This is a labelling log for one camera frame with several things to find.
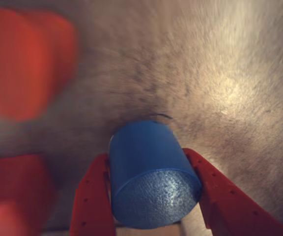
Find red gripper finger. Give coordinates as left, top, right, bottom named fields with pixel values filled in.
left=69, top=153, right=117, bottom=236
left=182, top=147, right=283, bottom=236

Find orange teardrop block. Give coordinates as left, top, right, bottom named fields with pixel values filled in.
left=0, top=7, right=80, bottom=123

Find red cube block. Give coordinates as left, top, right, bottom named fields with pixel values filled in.
left=0, top=154, right=57, bottom=236

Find blue cylinder block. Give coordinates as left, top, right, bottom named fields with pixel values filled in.
left=108, top=120, right=203, bottom=230

